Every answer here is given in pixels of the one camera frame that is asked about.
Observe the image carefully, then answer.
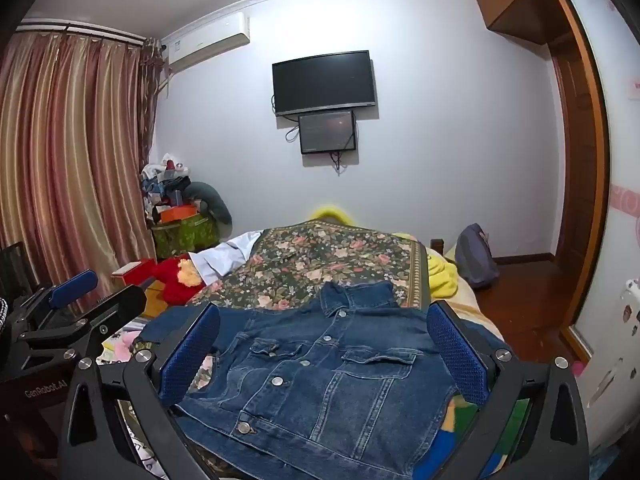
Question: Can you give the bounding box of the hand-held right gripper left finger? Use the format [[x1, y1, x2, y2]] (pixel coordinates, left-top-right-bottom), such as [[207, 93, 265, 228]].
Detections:
[[57, 304, 223, 480]]

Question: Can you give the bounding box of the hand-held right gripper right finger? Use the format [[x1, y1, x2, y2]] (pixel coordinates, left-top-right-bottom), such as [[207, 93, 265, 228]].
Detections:
[[415, 301, 592, 480]]

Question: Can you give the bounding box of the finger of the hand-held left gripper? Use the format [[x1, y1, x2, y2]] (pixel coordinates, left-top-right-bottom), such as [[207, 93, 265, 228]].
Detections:
[[14, 268, 99, 321], [19, 284, 148, 362]]

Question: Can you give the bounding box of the blue denim jacket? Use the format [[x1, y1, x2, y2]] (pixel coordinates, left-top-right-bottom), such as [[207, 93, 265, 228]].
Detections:
[[135, 280, 506, 480]]

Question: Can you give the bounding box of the pink white printed sheet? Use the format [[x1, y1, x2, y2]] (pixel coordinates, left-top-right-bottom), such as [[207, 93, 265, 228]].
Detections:
[[100, 317, 151, 363]]

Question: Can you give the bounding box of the red box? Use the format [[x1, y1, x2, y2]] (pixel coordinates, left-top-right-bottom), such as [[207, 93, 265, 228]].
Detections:
[[111, 257, 161, 286]]

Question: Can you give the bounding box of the beige mattress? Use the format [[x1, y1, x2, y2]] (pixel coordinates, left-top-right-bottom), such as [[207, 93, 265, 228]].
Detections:
[[442, 247, 507, 346]]

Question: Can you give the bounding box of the red plush toy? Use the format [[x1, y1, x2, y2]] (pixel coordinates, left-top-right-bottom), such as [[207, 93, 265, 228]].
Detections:
[[145, 254, 206, 306]]

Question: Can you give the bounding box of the black chair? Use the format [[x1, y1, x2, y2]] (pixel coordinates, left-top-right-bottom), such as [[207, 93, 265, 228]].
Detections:
[[0, 241, 38, 303]]

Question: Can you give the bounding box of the colourful cartoon blanket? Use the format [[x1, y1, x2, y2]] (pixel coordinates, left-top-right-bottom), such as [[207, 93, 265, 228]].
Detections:
[[432, 392, 532, 480]]

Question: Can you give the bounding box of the yellow fleece blanket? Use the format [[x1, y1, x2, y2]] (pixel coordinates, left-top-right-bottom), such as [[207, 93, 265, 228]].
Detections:
[[395, 232, 461, 301]]

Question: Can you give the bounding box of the grey backpack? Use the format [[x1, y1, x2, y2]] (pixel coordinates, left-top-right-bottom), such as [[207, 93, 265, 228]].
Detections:
[[454, 223, 501, 289]]

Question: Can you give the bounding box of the green patterned box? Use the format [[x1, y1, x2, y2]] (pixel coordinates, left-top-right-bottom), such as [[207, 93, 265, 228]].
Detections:
[[150, 212, 221, 258]]

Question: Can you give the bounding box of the white cloth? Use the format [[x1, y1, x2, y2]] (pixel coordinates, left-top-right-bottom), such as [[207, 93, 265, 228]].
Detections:
[[192, 230, 263, 281]]

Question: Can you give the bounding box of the orange box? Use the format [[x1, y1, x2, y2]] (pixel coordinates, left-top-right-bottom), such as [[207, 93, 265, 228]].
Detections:
[[159, 203, 198, 224]]

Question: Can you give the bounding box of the striped pink gold curtain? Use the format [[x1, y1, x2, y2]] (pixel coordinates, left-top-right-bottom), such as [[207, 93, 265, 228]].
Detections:
[[0, 30, 168, 301]]

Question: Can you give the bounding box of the pile of mixed clutter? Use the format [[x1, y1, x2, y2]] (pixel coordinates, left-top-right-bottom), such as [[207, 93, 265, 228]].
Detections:
[[140, 152, 193, 221]]

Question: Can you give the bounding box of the dark floral blanket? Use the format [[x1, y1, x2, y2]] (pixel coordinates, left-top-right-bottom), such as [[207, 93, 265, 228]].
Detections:
[[131, 222, 432, 396]]

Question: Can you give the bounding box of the yellow plush cushion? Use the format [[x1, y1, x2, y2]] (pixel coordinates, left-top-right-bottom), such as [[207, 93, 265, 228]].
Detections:
[[307, 204, 353, 226]]

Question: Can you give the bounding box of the brown wooden door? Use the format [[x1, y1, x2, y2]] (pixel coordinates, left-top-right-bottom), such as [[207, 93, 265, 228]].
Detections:
[[542, 0, 613, 356]]

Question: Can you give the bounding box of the white wardrobe door with stickers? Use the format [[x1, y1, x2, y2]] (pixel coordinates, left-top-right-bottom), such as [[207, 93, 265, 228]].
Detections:
[[557, 0, 640, 456]]

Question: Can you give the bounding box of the curtain rail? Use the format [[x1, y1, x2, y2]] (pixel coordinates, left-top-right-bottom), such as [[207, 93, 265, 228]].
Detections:
[[17, 19, 148, 43]]

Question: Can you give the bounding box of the small black wall monitor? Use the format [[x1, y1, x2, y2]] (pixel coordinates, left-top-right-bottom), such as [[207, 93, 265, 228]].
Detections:
[[298, 110, 357, 155]]

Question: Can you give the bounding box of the white wall air conditioner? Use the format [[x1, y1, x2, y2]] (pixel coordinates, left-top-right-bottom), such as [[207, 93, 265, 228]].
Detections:
[[161, 11, 251, 73]]

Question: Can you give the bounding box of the black wall television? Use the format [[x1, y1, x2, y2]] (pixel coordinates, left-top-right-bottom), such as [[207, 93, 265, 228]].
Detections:
[[272, 50, 377, 117]]

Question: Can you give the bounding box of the brown wooden wall cabinet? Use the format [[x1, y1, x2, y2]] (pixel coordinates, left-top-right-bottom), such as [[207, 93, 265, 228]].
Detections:
[[472, 0, 566, 46]]

